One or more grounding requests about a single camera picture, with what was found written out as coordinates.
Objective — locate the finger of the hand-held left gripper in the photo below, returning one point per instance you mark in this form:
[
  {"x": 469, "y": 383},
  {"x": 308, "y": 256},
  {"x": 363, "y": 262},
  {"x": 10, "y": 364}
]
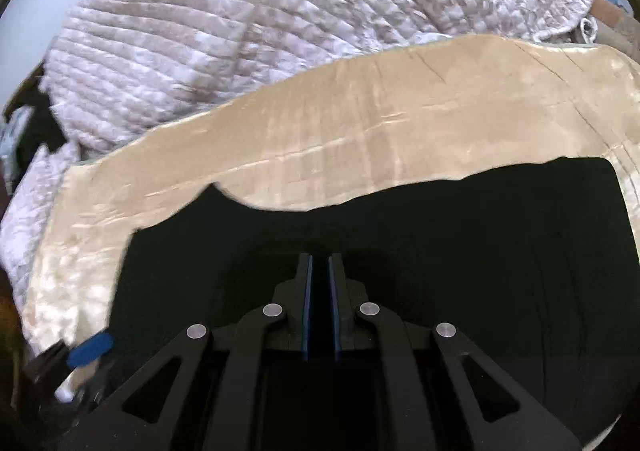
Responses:
[{"x": 90, "y": 348}]

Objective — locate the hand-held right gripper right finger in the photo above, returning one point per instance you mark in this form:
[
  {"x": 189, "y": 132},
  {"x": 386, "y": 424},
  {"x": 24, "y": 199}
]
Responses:
[{"x": 336, "y": 311}]

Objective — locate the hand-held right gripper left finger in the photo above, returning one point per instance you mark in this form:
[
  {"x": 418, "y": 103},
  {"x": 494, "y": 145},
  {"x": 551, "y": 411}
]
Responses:
[{"x": 306, "y": 311}]

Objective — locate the black pants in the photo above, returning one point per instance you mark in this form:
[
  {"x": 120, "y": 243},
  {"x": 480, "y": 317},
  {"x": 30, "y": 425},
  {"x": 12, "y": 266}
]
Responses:
[{"x": 500, "y": 241}]

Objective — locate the beige velvet blanket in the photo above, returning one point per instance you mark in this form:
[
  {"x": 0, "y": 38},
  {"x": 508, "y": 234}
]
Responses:
[{"x": 350, "y": 131}]

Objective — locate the pale quilted bedspread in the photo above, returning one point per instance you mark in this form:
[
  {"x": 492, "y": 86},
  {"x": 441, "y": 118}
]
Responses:
[{"x": 200, "y": 31}]

